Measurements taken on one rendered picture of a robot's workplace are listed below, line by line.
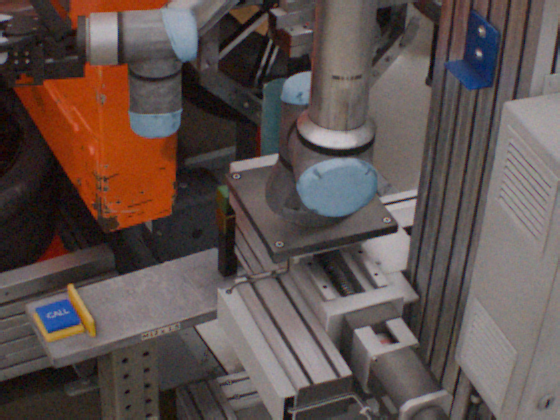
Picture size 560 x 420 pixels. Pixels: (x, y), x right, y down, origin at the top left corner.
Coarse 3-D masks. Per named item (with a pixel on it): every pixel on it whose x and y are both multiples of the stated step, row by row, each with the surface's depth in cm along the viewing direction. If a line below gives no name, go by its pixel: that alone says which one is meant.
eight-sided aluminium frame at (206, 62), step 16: (400, 16) 265; (416, 16) 263; (208, 32) 238; (384, 32) 267; (400, 32) 265; (416, 32) 265; (208, 48) 240; (384, 48) 266; (400, 48) 266; (192, 64) 245; (208, 64) 244; (384, 64) 267; (208, 80) 245; (224, 80) 247; (224, 96) 250; (240, 96) 252; (240, 112) 254; (256, 112) 256
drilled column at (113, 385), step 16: (112, 352) 233; (128, 352) 234; (144, 352) 240; (112, 368) 236; (128, 368) 237; (144, 368) 240; (112, 384) 239; (128, 384) 240; (144, 384) 242; (112, 400) 244; (128, 400) 243; (144, 400) 245; (112, 416) 248; (128, 416) 245; (144, 416) 248
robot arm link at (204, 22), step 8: (176, 0) 174; (184, 0) 173; (192, 0) 173; (200, 0) 173; (208, 0) 172; (216, 0) 172; (224, 0) 173; (232, 0) 173; (168, 8) 175; (176, 8) 174; (184, 8) 174; (192, 8) 173; (200, 8) 173; (208, 8) 173; (216, 8) 173; (224, 8) 174; (200, 16) 174; (208, 16) 174; (216, 16) 175; (200, 24) 175; (208, 24) 175; (200, 32) 176; (128, 64) 176
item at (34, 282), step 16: (64, 256) 253; (80, 256) 254; (96, 256) 254; (112, 256) 255; (16, 272) 248; (32, 272) 249; (48, 272) 249; (64, 272) 251; (80, 272) 253; (96, 272) 255; (112, 272) 258; (0, 288) 244; (16, 288) 246; (32, 288) 249; (48, 288) 251; (64, 288) 253; (0, 304) 248; (16, 304) 249; (0, 320) 249; (16, 320) 251
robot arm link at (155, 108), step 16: (128, 80) 168; (144, 80) 165; (160, 80) 165; (176, 80) 167; (144, 96) 166; (160, 96) 166; (176, 96) 168; (128, 112) 171; (144, 112) 168; (160, 112) 168; (176, 112) 170; (144, 128) 170; (160, 128) 170; (176, 128) 172
